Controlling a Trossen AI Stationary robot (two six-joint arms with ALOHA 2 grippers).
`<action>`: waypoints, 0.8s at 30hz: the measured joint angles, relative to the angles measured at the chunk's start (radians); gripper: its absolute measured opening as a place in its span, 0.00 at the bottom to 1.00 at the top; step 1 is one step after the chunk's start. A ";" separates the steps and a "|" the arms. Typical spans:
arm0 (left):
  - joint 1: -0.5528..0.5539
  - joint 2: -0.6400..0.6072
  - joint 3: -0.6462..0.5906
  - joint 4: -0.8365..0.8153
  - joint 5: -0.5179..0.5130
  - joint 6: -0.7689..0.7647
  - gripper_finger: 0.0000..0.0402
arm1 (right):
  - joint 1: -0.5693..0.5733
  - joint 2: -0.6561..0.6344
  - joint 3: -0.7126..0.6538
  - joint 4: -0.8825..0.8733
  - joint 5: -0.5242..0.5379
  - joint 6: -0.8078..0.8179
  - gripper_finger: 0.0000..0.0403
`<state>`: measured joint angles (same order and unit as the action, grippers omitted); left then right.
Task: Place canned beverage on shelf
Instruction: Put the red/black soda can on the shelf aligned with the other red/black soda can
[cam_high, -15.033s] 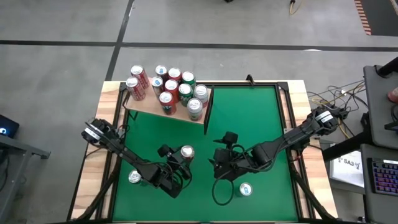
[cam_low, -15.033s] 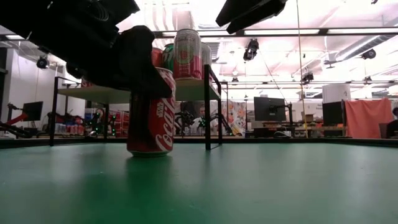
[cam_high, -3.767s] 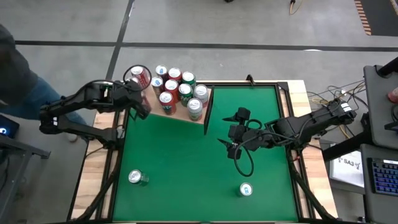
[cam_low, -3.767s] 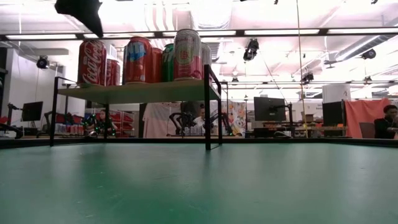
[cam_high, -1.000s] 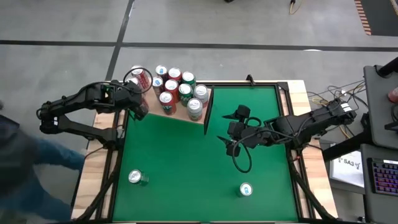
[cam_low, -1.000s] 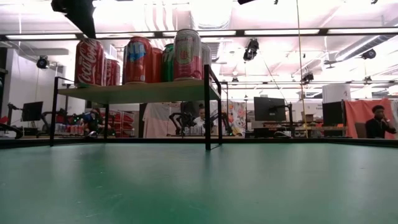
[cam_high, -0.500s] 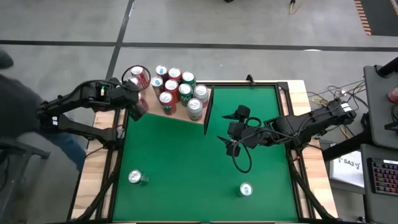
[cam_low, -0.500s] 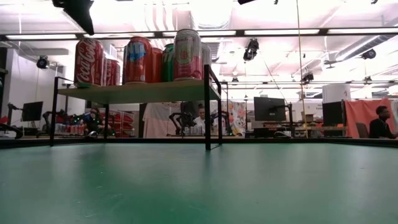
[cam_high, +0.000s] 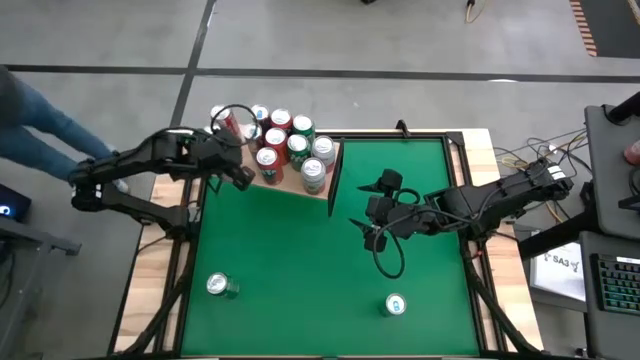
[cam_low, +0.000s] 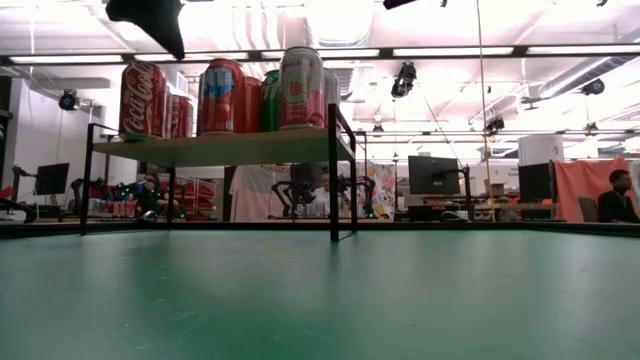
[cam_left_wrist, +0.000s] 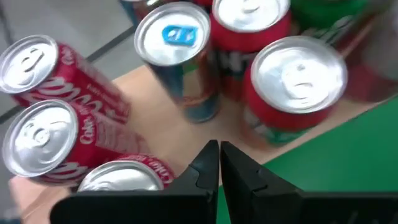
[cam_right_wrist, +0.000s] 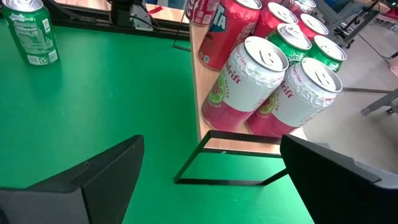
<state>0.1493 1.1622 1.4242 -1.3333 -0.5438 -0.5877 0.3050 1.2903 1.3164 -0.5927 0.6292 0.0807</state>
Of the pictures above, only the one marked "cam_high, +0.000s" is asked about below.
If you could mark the black device blue light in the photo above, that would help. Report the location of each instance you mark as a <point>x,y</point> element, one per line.
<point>15,200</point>

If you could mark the black mat orange striped edge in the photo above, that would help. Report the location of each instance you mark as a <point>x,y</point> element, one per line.
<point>615,25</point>

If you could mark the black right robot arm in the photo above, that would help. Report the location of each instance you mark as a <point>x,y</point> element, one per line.
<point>500,192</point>

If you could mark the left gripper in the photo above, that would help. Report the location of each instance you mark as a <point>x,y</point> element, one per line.
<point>205,152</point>

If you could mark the blue silver Red Bull can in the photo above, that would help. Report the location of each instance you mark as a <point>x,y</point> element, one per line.
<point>396,304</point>
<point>254,132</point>
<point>260,112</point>

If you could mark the red round object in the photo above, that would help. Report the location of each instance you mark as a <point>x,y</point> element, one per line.
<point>634,154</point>

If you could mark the grey desk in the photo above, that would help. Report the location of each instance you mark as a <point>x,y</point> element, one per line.
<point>610,175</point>
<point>600,330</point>

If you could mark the wooden shelf black metal frame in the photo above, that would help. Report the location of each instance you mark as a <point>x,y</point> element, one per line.
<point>332,205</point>

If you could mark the red soda can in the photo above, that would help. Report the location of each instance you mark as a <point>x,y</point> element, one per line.
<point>276,136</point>
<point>267,156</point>
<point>281,117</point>

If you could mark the grey metal cart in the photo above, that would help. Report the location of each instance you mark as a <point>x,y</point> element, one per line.
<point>50,240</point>

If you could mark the person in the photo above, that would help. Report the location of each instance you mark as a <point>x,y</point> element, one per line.
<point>35,112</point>

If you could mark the black desk item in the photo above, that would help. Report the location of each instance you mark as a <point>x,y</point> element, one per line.
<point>631,202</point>

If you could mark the green Sprite can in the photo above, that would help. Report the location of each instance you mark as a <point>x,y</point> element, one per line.
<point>303,122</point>
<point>297,143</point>
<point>217,283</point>

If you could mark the green table mat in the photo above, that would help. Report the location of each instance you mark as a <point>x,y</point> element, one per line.
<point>340,325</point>

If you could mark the backlit keyboard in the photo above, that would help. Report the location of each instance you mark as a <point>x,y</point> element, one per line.
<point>620,285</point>

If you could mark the black stand pole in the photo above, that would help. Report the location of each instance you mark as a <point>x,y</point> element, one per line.
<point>625,109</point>

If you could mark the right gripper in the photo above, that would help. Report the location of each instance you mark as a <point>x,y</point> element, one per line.
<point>415,222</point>

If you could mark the black metal rig frame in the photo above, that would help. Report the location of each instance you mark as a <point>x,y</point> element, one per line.
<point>183,300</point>

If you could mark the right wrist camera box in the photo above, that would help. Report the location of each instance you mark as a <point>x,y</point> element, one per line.
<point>380,207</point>

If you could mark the white paper sign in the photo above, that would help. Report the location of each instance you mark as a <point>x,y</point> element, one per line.
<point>555,275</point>

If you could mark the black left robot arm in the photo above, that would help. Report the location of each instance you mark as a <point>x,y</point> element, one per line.
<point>140,212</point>

